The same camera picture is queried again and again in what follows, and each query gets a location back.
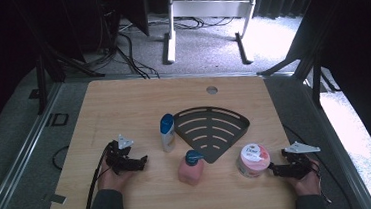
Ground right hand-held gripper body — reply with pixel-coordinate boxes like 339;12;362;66
280;139;324;182

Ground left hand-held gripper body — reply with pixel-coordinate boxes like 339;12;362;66
103;133;138;176

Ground pink jar white lid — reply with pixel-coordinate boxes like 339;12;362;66
234;141;273;180

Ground white bottle blue cap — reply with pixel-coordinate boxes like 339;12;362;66
158;112;178;153

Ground pink pump bottle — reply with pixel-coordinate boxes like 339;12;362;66
176;148;208;187

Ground black slotted corner tray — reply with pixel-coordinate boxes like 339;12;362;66
172;103;254;167

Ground person's right hand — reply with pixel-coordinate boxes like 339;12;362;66
284;159;324;199

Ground person's left hand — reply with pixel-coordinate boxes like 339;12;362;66
95;158;132;196

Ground grey tape strip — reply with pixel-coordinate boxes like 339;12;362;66
41;191;68;207

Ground grey table grommet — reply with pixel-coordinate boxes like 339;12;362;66
205;85;220;96

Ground black metal stand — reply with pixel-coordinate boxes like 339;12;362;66
11;0;109;118
251;0;342;111

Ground dark computer tower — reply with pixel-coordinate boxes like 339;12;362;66
63;0;124;56

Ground dark curtain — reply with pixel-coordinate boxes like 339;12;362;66
251;0;319;23

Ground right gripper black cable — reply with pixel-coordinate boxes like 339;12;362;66
281;120;354;209

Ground black cable loop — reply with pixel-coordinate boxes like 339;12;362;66
50;145;72;172

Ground black rectangular bracket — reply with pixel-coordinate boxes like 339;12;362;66
45;111;71;128

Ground black floor cables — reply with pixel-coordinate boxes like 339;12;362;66
113;16;161;83

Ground white desk frame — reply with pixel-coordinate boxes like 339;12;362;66
157;0;267;72

